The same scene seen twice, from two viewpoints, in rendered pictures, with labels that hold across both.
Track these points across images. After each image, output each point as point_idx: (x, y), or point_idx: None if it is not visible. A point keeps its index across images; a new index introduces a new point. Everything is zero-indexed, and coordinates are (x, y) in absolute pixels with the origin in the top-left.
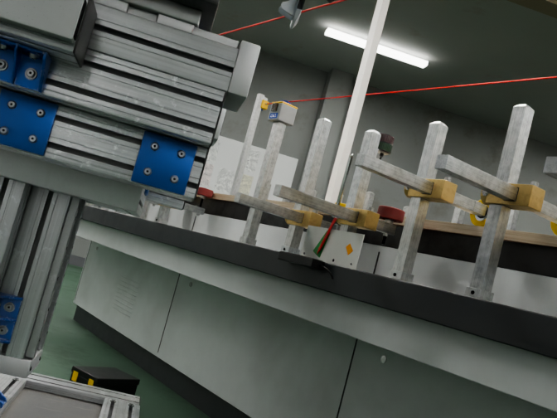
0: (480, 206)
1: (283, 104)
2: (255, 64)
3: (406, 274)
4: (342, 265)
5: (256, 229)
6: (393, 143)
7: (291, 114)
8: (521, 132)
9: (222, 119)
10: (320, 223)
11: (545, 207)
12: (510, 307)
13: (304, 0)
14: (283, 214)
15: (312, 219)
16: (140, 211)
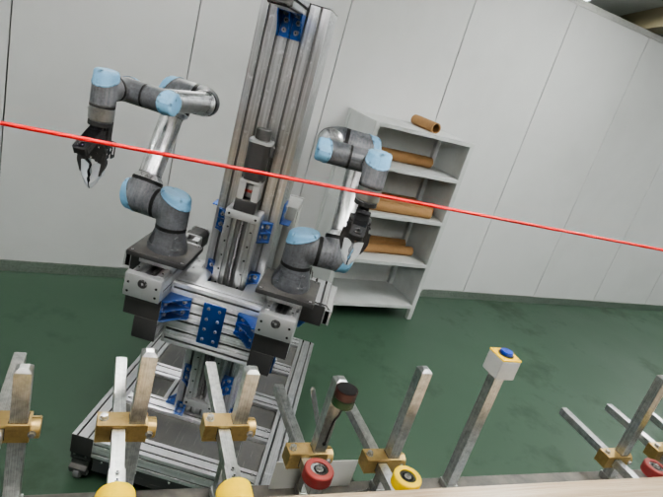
0: (224, 474)
1: (489, 350)
2: (124, 279)
3: (210, 491)
4: (286, 487)
5: (450, 475)
6: (340, 398)
7: (495, 365)
8: (137, 372)
9: (257, 320)
10: (365, 466)
11: (110, 454)
12: (73, 493)
13: (339, 241)
14: (360, 439)
15: (361, 457)
16: (218, 355)
